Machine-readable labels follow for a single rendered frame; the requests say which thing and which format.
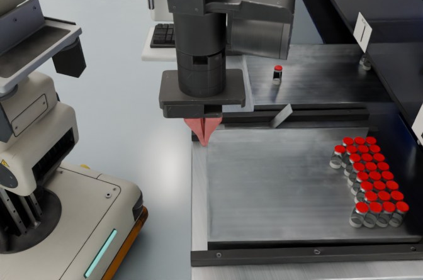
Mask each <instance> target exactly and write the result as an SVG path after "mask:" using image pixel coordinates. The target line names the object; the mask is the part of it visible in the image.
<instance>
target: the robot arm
mask: <svg viewBox="0 0 423 280"><path fill-rule="evenodd" d="M167 5H168V10H169V13H172V15H173V23H174V37H175V44H176V58H177V67H178V69H177V70H165V71H163V72H162V79H161V86H160V91H159V107H160V109H162V112H163V117H165V118H183V119H184V122H185V123H186V124H187V125H188V126H189V127H190V128H191V129H192V130H193V131H194V133H195V134H196V135H197V136H198V138H199V140H200V143H201V145H202V146H207V145H208V141H209V139H210V136H211V134H212V133H213V132H214V130H215V129H216V128H217V126H218V125H219V124H220V123H221V121H222V105H234V104H240V105H241V108H243V107H245V99H246V95H245V86H244V77H243V71H242V70H241V69H226V20H227V41H228V44H231V49H232V53H235V54H241V55H251V56H256V57H267V58H272V59H283V60H287V58H288V52H289V49H290V40H291V32H292V29H293V19H294V13H295V0H167ZM203 118H205V128H204V121H203Z"/></svg>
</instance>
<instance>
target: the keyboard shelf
mask: <svg viewBox="0 0 423 280"><path fill-rule="evenodd" d="M154 28H155V27H151V28H149V32H148V34H147V38H146V41H145V45H144V48H143V51H142V54H141V59H142V61H156V62H177V58H176V49H175V48H150V42H151V39H152V35H153V32H154Z"/></svg>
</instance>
